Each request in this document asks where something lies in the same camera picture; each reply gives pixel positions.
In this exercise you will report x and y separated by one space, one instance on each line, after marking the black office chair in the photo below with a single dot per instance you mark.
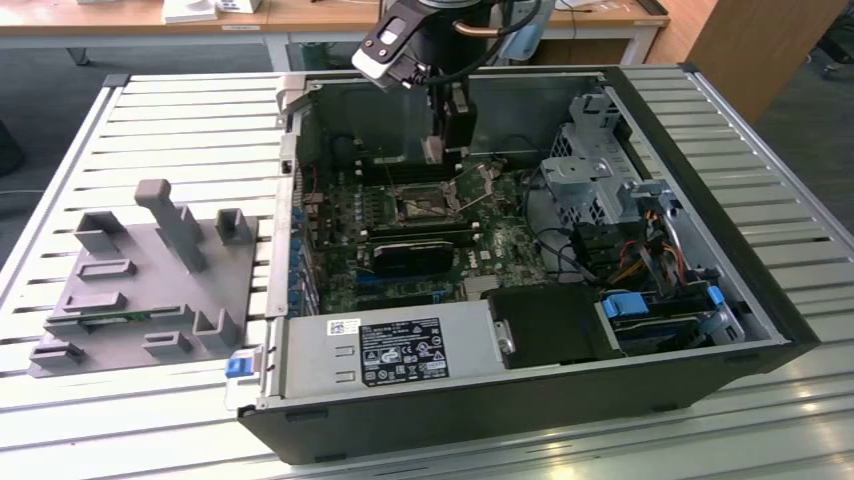
841 50

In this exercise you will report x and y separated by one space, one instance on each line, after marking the silver chipset heat sink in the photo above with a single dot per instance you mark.
481 286

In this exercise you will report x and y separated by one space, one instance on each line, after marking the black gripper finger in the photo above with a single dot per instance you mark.
438 105
461 125

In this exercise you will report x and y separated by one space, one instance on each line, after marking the blue case latch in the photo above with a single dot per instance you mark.
242 367

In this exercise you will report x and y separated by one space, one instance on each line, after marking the blue disk carrier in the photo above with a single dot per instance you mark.
623 305

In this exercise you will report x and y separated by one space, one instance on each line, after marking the CPU socket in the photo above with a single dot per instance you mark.
423 207

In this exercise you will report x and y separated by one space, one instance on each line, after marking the black RAM slot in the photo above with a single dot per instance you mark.
410 160
410 165
414 175
414 170
417 239
417 235
417 230

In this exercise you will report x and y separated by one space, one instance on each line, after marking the wooden desk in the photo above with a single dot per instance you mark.
601 22
100 25

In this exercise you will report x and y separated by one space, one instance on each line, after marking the black plastic shroud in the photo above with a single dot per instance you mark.
547 325

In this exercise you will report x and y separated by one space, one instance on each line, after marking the small white box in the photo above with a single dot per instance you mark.
236 5

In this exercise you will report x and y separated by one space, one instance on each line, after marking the green RAM stick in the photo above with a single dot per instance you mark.
136 316

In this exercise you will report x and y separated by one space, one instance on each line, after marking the silver power supply unit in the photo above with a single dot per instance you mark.
314 345

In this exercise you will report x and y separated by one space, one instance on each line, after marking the green motherboard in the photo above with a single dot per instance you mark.
514 235

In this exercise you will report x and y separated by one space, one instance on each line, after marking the silver drive cage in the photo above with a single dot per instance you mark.
574 175

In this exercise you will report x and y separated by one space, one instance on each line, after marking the black graphics card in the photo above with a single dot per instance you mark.
414 260

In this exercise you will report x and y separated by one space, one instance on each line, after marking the silver CPU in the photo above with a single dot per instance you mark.
433 150

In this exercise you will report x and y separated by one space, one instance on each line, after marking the wooden cabinet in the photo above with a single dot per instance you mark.
748 50

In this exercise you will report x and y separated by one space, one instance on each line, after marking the metal locking lever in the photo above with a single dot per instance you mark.
389 176

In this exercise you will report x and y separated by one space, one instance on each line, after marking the grey parts rack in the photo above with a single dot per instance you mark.
154 280

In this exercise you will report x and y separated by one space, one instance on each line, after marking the black PC case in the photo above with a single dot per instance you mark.
507 425

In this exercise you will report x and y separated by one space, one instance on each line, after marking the large white box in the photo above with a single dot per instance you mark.
190 12

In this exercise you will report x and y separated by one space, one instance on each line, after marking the blue drive latch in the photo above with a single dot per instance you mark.
714 295

